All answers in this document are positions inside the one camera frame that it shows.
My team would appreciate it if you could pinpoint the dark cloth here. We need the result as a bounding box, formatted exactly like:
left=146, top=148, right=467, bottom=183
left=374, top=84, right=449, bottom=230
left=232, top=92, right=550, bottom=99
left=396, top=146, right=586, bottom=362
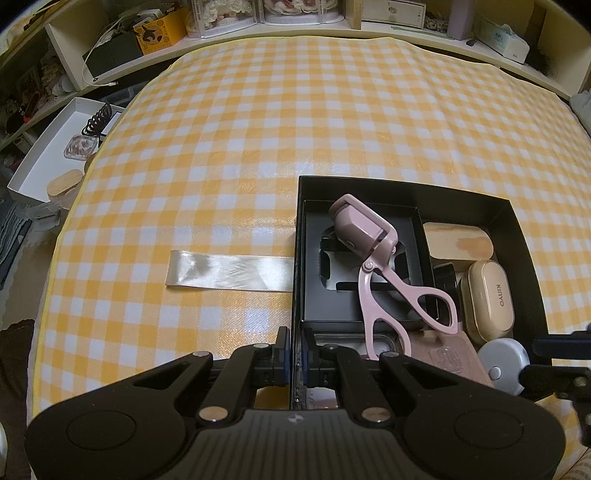
left=0, top=320, right=35, bottom=480

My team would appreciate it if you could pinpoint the white tissue box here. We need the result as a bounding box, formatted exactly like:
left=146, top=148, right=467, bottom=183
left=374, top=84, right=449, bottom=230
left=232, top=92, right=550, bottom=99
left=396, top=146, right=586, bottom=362
left=471, top=13, right=530, bottom=64

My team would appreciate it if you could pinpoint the white round tape measure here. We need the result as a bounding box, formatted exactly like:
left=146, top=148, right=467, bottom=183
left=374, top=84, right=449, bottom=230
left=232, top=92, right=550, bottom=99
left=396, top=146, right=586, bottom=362
left=478, top=338, right=532, bottom=395

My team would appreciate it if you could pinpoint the pink eyelash curler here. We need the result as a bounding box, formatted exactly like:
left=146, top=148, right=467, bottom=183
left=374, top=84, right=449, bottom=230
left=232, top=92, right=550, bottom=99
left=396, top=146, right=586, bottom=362
left=329, top=194, right=460, bottom=361

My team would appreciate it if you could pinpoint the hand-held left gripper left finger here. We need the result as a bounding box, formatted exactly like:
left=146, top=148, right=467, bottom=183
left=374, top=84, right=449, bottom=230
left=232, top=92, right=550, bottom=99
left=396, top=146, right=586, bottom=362
left=117, top=327, right=293, bottom=425

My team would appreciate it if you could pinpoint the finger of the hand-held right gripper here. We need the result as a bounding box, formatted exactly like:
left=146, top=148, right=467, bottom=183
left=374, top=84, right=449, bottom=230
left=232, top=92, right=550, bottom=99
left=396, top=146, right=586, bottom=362
left=531, top=323, right=591, bottom=356
left=519, top=362, right=591, bottom=402

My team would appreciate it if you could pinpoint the silver satin ribbon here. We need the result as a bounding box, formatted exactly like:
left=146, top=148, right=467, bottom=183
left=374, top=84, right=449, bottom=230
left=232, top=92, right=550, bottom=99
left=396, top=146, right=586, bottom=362
left=165, top=249, right=296, bottom=292

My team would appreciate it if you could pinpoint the white tray box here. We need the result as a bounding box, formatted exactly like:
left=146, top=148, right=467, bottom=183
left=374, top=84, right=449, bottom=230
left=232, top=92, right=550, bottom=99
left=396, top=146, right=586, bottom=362
left=7, top=97, right=127, bottom=204

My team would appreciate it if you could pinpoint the yellow printed box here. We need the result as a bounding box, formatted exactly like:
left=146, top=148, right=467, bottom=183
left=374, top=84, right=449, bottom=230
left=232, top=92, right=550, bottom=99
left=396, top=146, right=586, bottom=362
left=133, top=8, right=190, bottom=49

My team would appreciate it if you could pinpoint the clear doll display case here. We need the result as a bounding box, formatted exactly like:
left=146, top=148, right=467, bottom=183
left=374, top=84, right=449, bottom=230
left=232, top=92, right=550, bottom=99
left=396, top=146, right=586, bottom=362
left=261, top=0, right=345, bottom=26
left=187, top=0, right=264, bottom=38

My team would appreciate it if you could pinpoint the gold earbud case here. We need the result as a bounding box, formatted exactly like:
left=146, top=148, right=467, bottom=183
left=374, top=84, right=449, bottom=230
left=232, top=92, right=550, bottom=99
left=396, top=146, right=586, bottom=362
left=462, top=260, right=516, bottom=344

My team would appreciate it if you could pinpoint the small clear box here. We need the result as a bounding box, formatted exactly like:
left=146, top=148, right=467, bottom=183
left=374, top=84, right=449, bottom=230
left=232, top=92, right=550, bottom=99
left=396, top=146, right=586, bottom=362
left=62, top=135, right=99, bottom=160

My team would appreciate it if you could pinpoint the small black box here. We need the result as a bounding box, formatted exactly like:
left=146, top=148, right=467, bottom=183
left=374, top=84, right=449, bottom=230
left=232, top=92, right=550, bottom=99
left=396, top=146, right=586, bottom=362
left=300, top=199, right=437, bottom=329

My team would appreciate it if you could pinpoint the grey pillow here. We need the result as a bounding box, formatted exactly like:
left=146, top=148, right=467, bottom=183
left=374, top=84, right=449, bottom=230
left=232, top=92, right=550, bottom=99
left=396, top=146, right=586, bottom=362
left=570, top=92, right=591, bottom=121

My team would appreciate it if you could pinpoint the black hair claw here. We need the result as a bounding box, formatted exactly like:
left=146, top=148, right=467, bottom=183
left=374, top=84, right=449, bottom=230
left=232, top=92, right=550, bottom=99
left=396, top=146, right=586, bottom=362
left=82, top=104, right=112, bottom=137

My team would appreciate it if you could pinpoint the pink case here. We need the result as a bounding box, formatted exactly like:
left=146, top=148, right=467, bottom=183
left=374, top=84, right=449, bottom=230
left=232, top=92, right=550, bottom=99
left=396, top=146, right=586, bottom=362
left=409, top=330, right=495, bottom=388

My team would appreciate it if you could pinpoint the large black box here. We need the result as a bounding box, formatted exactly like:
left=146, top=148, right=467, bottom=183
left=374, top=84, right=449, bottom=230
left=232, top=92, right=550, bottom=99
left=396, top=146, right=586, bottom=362
left=291, top=175, right=561, bottom=411

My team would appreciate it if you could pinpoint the white small drawer box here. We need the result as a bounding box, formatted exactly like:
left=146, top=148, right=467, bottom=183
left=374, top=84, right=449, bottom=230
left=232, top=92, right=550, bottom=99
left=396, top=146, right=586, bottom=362
left=360, top=0, right=428, bottom=21

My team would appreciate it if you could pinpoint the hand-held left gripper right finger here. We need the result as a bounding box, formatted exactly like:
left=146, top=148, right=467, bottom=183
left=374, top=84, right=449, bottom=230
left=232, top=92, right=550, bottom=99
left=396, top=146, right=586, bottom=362
left=298, top=328, right=467, bottom=423

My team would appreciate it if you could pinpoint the yellow checkered mat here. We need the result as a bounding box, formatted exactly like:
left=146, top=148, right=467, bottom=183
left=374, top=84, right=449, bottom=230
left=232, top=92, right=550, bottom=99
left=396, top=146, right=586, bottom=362
left=25, top=34, right=591, bottom=462

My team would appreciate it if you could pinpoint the wooden-lid box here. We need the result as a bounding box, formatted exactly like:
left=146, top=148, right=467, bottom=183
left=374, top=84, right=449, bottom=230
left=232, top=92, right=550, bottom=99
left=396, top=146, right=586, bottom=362
left=46, top=170, right=84, bottom=201
left=424, top=222, right=496, bottom=261

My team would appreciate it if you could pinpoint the dark green box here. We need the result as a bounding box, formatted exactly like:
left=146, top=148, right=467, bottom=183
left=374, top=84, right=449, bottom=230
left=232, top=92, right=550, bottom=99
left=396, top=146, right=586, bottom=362
left=83, top=32, right=144, bottom=77

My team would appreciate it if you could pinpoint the purple container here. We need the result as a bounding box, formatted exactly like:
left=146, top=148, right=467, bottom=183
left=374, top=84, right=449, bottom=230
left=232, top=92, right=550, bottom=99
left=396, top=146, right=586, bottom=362
left=447, top=0, right=476, bottom=40

